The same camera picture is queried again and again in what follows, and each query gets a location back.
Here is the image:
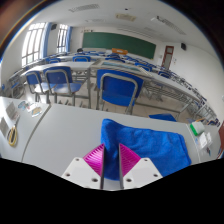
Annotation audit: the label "grey flat packet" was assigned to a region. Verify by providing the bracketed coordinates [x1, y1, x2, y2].
[0, 116, 11, 138]
[4, 101, 20, 121]

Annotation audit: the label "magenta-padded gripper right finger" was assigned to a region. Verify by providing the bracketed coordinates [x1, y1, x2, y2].
[118, 143, 164, 190]

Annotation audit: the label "green chalkboard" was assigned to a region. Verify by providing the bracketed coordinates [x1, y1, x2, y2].
[81, 31, 157, 60]

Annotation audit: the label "blue microfibre towel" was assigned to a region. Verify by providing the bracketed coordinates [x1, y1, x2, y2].
[100, 118, 193, 181]

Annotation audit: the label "long grey classroom desk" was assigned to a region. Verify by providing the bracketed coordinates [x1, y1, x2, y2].
[88, 59, 214, 118]
[9, 61, 93, 101]

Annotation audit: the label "framed picture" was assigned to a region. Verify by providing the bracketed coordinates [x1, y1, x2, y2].
[89, 59, 153, 76]

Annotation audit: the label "blue chair seat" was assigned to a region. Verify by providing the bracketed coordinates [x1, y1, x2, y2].
[148, 113, 178, 123]

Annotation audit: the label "orange lectern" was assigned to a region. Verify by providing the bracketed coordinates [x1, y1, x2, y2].
[111, 47, 129, 56]

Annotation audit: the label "blue curtain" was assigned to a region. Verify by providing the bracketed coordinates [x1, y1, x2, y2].
[66, 25, 73, 53]
[43, 22, 53, 60]

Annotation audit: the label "large bright window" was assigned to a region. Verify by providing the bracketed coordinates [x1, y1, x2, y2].
[21, 22, 46, 68]

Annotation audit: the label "narrow bright window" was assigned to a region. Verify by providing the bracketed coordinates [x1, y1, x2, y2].
[56, 23, 69, 54]

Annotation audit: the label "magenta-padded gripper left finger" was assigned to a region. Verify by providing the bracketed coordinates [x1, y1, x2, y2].
[61, 143, 106, 190]

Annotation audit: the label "colourful printed cards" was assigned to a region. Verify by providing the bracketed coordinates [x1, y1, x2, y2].
[18, 100, 44, 118]

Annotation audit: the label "blue metal-framed chair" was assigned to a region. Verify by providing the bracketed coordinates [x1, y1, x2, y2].
[24, 70, 46, 103]
[43, 66, 83, 106]
[96, 69, 145, 115]

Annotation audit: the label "brown door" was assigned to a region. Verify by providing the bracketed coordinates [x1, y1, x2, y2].
[161, 45, 175, 70]

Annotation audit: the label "green and white box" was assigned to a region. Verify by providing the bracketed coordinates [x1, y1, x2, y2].
[189, 120, 206, 136]

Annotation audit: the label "small white box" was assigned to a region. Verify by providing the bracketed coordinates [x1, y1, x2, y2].
[205, 132, 214, 146]
[198, 133, 209, 149]

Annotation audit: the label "square ceiling vent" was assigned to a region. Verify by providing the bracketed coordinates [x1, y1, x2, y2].
[115, 12, 138, 22]

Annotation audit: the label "group of blue chairs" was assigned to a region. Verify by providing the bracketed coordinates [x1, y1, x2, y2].
[44, 51, 174, 79]

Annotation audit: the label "long ceiling light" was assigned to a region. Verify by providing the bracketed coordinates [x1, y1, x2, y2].
[150, 15, 187, 36]
[68, 3, 100, 13]

